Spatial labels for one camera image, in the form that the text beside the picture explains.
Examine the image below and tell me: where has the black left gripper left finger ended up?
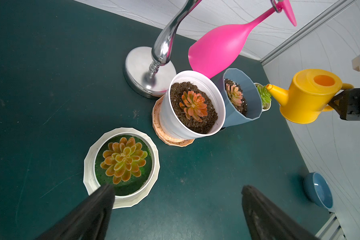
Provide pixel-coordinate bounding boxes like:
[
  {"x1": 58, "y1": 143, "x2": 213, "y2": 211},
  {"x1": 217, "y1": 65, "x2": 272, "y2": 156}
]
[{"x1": 37, "y1": 185, "x2": 115, "y2": 240}]

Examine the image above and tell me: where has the white faceted saucer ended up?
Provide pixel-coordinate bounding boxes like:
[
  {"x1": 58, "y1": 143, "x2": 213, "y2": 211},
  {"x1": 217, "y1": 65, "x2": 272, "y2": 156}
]
[{"x1": 83, "y1": 128, "x2": 160, "y2": 209}]

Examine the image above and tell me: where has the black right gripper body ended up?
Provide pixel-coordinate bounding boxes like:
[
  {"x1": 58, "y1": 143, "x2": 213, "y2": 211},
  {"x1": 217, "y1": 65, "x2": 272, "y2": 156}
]
[{"x1": 329, "y1": 88, "x2": 360, "y2": 121}]

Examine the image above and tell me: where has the blue ceramic bowl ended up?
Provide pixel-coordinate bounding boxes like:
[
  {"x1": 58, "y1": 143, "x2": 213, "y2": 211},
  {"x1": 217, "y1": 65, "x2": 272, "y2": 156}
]
[{"x1": 303, "y1": 172, "x2": 334, "y2": 210}]

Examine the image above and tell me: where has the grey-blue pot pink succulent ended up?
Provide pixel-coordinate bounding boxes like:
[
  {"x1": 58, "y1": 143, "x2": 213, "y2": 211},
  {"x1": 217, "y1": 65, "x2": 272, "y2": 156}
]
[{"x1": 217, "y1": 69, "x2": 262, "y2": 128}]

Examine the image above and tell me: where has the white pot yellow-orange succulent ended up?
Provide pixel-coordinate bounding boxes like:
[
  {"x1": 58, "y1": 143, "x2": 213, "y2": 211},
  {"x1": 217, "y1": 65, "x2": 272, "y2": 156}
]
[{"x1": 95, "y1": 135, "x2": 153, "y2": 196}]

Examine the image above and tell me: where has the small white pot green succulent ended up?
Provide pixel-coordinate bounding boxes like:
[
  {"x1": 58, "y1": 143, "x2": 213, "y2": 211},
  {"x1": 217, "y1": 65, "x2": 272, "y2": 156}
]
[{"x1": 254, "y1": 83, "x2": 272, "y2": 112}]

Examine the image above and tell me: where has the chrome glass holder stand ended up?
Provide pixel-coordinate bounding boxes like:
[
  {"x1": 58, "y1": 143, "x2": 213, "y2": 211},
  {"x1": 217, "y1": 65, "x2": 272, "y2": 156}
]
[{"x1": 122, "y1": 0, "x2": 286, "y2": 100}]

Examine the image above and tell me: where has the white ribbed pot red succulent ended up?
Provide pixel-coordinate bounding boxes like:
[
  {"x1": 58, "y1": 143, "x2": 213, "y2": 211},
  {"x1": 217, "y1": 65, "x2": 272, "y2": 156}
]
[{"x1": 158, "y1": 71, "x2": 226, "y2": 142}]

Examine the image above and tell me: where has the terracotta speckled saucer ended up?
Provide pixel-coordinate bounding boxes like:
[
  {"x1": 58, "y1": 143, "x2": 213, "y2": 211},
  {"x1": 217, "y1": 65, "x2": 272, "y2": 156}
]
[{"x1": 152, "y1": 96, "x2": 195, "y2": 148}]

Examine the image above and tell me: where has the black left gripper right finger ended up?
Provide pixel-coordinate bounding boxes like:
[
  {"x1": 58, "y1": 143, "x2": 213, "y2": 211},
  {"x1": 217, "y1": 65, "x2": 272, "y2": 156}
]
[{"x1": 242, "y1": 185, "x2": 317, "y2": 240}]

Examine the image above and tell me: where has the yellow watering can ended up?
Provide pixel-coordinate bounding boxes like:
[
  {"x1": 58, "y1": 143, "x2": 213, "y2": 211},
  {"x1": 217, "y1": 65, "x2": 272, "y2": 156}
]
[{"x1": 266, "y1": 69, "x2": 354, "y2": 124}]

